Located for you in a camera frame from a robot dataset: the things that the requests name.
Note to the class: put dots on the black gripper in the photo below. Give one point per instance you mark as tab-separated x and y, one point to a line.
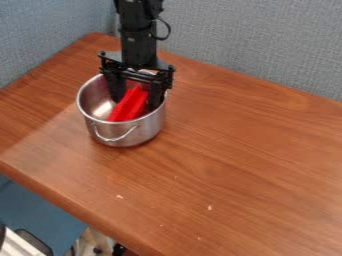
136	63

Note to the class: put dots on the red plastic block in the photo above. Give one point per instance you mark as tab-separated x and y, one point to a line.
132	105

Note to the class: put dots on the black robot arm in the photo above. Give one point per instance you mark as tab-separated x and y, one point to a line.
139	16

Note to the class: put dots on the metal pot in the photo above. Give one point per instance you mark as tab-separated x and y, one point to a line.
95	105

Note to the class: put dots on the black chair frame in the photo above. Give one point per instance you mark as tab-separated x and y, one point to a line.
20	243

